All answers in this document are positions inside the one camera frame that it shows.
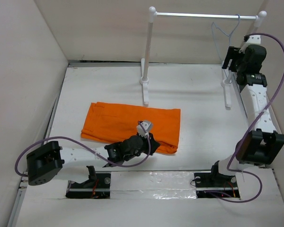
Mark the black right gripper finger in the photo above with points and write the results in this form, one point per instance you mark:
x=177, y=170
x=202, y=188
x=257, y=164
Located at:
x=232, y=53
x=233, y=65

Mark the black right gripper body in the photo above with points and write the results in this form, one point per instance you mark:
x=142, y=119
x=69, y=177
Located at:
x=242, y=65

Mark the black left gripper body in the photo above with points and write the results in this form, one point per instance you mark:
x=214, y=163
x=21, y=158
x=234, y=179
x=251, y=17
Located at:
x=144, y=148

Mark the blue wire hanger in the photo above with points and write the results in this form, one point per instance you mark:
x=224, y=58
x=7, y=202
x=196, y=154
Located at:
x=229, y=36

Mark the orange trousers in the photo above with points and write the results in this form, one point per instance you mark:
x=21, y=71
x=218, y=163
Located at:
x=109, y=123

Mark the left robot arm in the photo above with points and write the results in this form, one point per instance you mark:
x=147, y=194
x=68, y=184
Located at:
x=51, y=161

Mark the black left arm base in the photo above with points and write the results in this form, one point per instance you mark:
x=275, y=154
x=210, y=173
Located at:
x=97, y=186

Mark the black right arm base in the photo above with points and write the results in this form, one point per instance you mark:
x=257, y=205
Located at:
x=206, y=187

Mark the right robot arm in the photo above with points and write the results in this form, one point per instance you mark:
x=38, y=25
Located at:
x=262, y=143

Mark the silver tape strip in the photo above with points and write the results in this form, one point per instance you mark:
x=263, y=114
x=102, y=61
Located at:
x=162, y=185

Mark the white garment rack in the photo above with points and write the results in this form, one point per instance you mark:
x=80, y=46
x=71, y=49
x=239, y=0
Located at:
x=186, y=38

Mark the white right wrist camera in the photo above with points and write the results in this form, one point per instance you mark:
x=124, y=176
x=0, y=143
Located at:
x=249, y=40

